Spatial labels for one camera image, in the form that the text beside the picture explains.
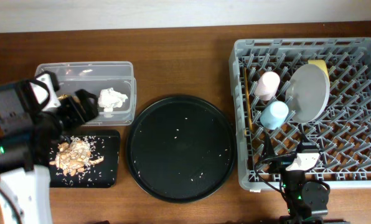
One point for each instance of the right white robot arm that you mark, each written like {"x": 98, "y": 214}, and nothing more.
{"x": 306, "y": 200}

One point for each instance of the grey ceramic plate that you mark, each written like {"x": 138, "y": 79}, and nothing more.
{"x": 308, "y": 93}

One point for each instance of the food scraps and rice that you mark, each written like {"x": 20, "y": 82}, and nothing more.
{"x": 75, "y": 157}

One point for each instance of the blue plastic cup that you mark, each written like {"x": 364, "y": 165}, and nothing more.
{"x": 274, "y": 115}

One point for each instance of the white napkin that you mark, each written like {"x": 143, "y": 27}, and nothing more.
{"x": 110, "y": 99}

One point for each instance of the yellow bowl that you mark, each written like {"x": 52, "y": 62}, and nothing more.
{"x": 321, "y": 64}

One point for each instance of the round black serving tray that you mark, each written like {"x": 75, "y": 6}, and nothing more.
{"x": 181, "y": 149}

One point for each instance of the gold foil wrapper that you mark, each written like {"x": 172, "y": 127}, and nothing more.
{"x": 62, "y": 97}

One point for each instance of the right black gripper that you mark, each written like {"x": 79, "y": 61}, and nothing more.
{"x": 281, "y": 162}

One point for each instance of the wooden chopstick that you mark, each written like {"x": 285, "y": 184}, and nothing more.
{"x": 250, "y": 123}
{"x": 246, "y": 81}

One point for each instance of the pink plastic cup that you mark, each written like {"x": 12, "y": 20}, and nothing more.
{"x": 267, "y": 86}

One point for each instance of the black rectangular tray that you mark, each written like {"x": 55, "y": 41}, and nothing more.
{"x": 104, "y": 174}

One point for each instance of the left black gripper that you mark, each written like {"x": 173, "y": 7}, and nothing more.
{"x": 75, "y": 117}

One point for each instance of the clear plastic waste bin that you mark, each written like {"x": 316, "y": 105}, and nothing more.
{"x": 95, "y": 77}

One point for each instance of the grey dishwasher rack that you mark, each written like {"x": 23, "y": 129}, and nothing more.
{"x": 342, "y": 131}

